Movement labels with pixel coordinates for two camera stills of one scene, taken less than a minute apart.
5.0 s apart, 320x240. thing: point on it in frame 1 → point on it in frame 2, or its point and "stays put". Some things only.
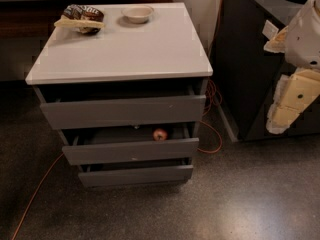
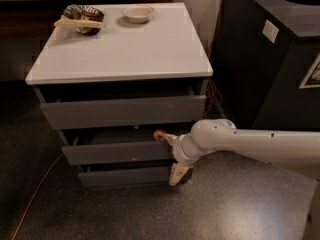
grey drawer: (89, 145) stays put
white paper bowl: (137, 14) stays put
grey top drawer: (79, 107) stays put
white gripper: (304, 40) → (178, 150)
